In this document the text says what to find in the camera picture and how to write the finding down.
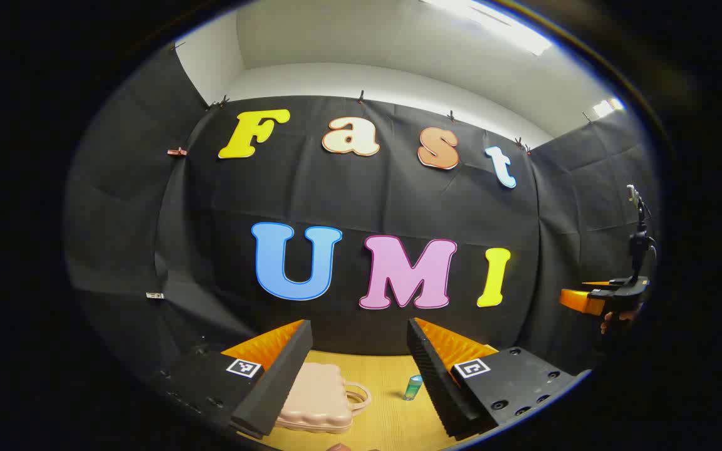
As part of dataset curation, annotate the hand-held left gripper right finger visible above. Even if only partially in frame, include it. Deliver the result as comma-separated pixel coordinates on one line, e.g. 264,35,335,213
406,317,590,439

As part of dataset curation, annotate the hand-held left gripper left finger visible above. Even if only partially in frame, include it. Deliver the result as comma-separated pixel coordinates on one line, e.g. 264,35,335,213
160,319,313,438

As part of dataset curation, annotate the pink suitcase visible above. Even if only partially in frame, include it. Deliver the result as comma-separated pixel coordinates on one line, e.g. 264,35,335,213
275,362,372,435

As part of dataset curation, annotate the small ceiling light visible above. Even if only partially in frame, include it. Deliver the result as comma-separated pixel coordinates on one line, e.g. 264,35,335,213
593,97,625,118

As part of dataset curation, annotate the black backdrop cloth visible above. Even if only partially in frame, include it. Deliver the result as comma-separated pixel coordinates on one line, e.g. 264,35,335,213
63,44,659,389

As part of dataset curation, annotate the long ceiling light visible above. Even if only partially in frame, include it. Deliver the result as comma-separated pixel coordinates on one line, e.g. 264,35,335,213
421,0,553,56

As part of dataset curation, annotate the row of black clips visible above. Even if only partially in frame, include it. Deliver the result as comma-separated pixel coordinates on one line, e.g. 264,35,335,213
170,41,592,155

